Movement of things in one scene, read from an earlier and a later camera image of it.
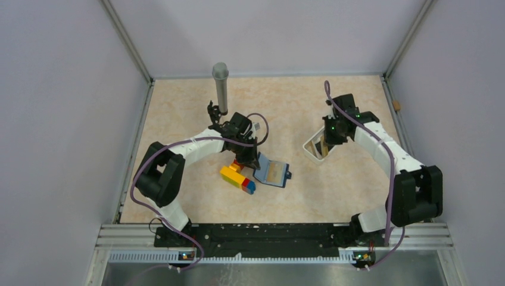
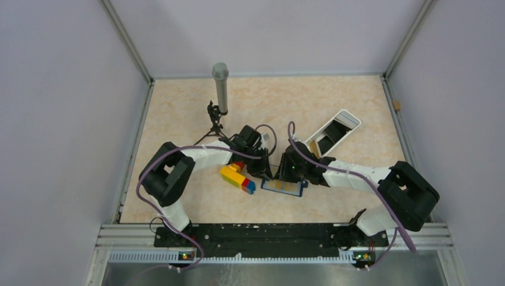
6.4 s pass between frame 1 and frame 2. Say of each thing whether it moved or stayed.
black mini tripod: stayed
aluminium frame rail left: stayed
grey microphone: stayed
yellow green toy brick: stayed
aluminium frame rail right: stayed
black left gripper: moved
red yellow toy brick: stayed
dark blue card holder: moved
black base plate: stayed
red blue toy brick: stayed
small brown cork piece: stayed
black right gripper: moved
